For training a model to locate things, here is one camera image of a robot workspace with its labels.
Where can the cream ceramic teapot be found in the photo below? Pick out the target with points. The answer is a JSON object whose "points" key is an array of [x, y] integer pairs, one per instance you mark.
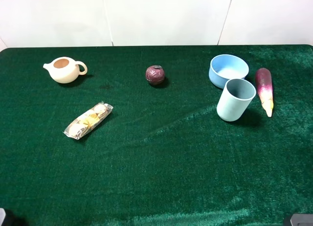
{"points": [[65, 70]]}

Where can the purple cabbage ball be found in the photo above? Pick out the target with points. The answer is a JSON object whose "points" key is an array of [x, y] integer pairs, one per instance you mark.
{"points": [[155, 75]]}

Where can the green velvet tablecloth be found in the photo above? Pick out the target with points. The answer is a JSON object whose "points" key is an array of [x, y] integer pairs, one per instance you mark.
{"points": [[162, 156]]}

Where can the clear wrapped snack packet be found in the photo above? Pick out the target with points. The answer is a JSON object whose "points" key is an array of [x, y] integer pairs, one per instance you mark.
{"points": [[87, 121]]}

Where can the blue plastic bowl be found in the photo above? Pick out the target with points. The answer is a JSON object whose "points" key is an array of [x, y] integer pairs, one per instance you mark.
{"points": [[225, 67]]}

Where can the light blue plastic cup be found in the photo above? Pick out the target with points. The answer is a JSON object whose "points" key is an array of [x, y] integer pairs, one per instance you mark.
{"points": [[235, 98]]}

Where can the purple toy eggplant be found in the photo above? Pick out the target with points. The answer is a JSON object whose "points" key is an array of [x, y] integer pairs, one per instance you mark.
{"points": [[263, 82]]}

